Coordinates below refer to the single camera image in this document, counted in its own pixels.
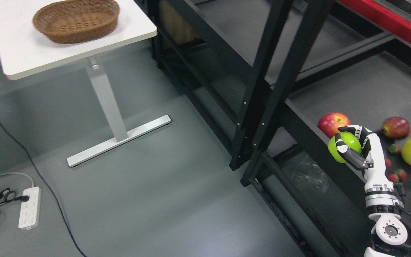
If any strawberry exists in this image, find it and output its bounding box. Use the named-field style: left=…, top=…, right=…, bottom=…
left=387, top=144, right=401, bottom=156
left=394, top=168, right=407, bottom=182
left=387, top=173, right=400, bottom=183
left=385, top=158, right=392, bottom=168

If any white standing desk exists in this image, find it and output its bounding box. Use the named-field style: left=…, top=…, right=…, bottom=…
left=0, top=0, right=171, bottom=167

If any black metal shelf rack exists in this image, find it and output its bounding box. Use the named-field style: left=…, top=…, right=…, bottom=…
left=137, top=0, right=411, bottom=257

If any pomegranate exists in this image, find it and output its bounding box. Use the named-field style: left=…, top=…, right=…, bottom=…
left=381, top=116, right=410, bottom=139

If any brown wicker basket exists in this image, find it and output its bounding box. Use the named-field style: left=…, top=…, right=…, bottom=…
left=32, top=0, right=120, bottom=44

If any red apple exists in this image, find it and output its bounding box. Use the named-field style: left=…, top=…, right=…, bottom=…
left=317, top=112, right=351, bottom=139

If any white power strip floor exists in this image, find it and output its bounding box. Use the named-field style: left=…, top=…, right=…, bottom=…
left=18, top=186, right=41, bottom=230

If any red metal beam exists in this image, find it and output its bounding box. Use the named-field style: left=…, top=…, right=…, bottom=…
left=339, top=0, right=411, bottom=44

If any green apple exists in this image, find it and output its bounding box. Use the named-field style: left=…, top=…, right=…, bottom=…
left=328, top=132, right=362, bottom=163

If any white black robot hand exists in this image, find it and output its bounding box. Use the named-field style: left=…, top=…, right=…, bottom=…
left=335, top=125, right=394, bottom=193

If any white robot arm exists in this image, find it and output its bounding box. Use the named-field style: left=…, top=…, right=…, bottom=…
left=364, top=188, right=411, bottom=257

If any black long cable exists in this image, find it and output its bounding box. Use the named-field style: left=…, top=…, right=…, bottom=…
left=0, top=93, right=86, bottom=257

